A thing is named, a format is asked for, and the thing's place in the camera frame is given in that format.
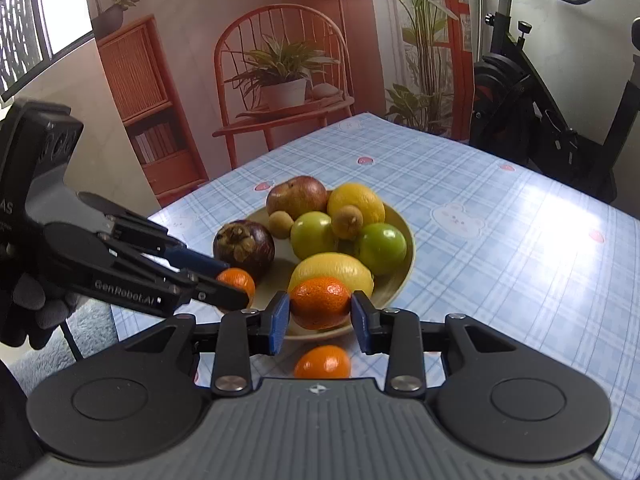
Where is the small brown kiwi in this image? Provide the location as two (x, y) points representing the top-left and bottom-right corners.
(267, 210), (295, 239)
(331, 205), (365, 240)

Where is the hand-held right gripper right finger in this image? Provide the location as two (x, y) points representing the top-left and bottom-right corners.
(350, 290), (519, 397)

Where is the red apple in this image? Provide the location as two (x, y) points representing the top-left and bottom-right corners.
(265, 175), (329, 219)

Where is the small orange mandarin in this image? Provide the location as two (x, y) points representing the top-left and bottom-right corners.
(216, 267), (257, 311)
(289, 276), (352, 332)
(293, 345), (352, 380)

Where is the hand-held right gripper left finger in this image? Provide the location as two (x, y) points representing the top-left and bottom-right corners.
(120, 290), (292, 397)

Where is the yellow lemon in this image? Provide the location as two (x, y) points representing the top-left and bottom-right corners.
(326, 182), (387, 239)

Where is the dark purple mangosteen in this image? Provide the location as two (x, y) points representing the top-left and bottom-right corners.
(212, 220), (277, 281)

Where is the printed wall poster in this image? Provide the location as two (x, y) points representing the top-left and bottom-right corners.
(82, 0), (476, 209)

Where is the green apple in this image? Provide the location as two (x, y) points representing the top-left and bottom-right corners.
(290, 211), (337, 261)
(356, 222), (408, 277)

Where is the person's left hand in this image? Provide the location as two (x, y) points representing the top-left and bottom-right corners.
(0, 260), (84, 351)

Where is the grey fluffy rug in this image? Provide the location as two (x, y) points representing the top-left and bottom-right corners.
(10, 297), (123, 386)

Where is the wooden bowl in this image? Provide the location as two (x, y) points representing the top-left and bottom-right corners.
(227, 191), (417, 344)

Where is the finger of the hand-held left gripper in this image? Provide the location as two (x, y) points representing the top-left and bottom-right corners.
(78, 191), (231, 273)
(74, 246), (251, 319)

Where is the large yellow-orange citrus fruit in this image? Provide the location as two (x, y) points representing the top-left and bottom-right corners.
(287, 252), (376, 299)

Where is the black exercise bike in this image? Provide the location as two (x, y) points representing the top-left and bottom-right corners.
(462, 0), (640, 206)

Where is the window with patterned grille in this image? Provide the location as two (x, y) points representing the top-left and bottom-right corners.
(0, 0), (96, 103)

